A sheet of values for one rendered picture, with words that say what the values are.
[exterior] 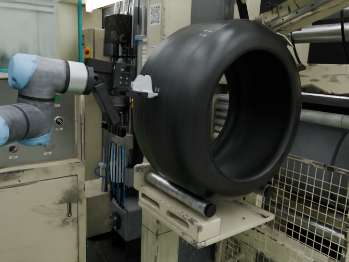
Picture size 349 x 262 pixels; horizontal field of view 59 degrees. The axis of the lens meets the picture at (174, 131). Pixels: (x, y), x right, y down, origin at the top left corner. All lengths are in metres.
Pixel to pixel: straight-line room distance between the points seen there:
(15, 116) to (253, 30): 0.65
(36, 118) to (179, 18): 0.73
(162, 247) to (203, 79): 0.85
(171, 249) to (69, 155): 0.61
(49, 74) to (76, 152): 0.78
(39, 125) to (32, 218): 0.77
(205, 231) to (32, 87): 0.62
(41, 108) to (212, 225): 0.60
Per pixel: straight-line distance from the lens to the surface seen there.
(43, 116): 0.73
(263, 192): 1.16
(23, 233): 1.46
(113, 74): 0.77
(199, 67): 0.82
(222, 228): 1.09
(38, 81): 0.71
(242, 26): 0.94
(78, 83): 0.73
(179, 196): 1.04
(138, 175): 1.19
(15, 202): 1.40
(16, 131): 0.66
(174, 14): 1.24
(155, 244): 1.41
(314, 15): 1.30
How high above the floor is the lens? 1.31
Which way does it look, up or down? 11 degrees down
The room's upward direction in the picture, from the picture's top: 3 degrees clockwise
